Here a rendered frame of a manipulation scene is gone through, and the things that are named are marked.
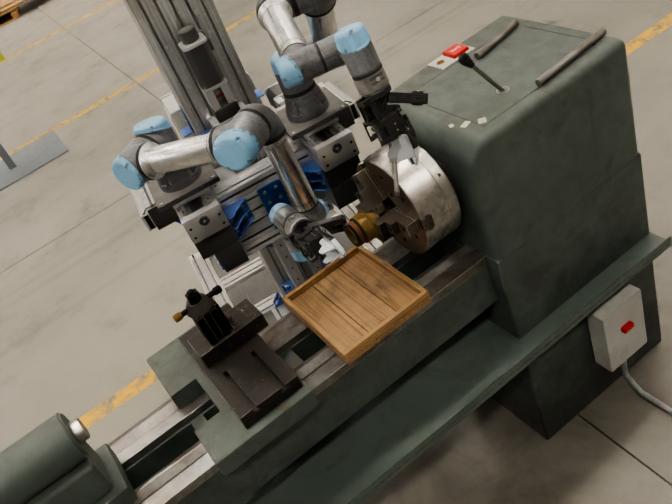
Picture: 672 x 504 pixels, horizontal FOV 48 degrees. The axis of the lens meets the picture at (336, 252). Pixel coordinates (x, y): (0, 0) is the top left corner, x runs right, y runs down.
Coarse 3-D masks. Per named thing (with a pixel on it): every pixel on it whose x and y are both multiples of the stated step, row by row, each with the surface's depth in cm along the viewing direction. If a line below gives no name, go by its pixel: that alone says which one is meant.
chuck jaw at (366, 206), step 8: (352, 176) 212; (360, 176) 209; (368, 176) 210; (360, 184) 210; (368, 184) 210; (376, 184) 210; (360, 192) 209; (368, 192) 209; (376, 192) 210; (360, 200) 212; (368, 200) 209; (376, 200) 210; (360, 208) 209; (368, 208) 209
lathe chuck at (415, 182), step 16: (368, 160) 207; (384, 160) 203; (384, 176) 203; (400, 176) 199; (416, 176) 199; (384, 192) 210; (400, 192) 200; (416, 192) 198; (432, 192) 200; (384, 208) 217; (400, 208) 207; (416, 208) 198; (432, 208) 200; (448, 208) 203; (448, 224) 206; (400, 240) 222; (416, 240) 211; (432, 240) 206
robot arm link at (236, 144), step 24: (240, 120) 208; (264, 120) 212; (144, 144) 227; (168, 144) 222; (192, 144) 216; (216, 144) 206; (240, 144) 204; (264, 144) 214; (120, 168) 227; (144, 168) 226; (168, 168) 224; (240, 168) 210
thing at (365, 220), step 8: (360, 216) 208; (368, 216) 207; (376, 216) 208; (352, 224) 207; (360, 224) 206; (368, 224) 206; (352, 232) 206; (360, 232) 206; (368, 232) 207; (376, 232) 208; (352, 240) 211; (360, 240) 207; (368, 240) 208
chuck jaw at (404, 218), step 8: (392, 208) 209; (384, 216) 208; (392, 216) 206; (400, 216) 205; (408, 216) 204; (376, 224) 206; (384, 224) 206; (392, 224) 203; (400, 224) 203; (408, 224) 201; (416, 224) 202; (424, 224) 201; (432, 224) 203; (384, 232) 207; (392, 232) 206; (408, 232) 201; (416, 232) 203
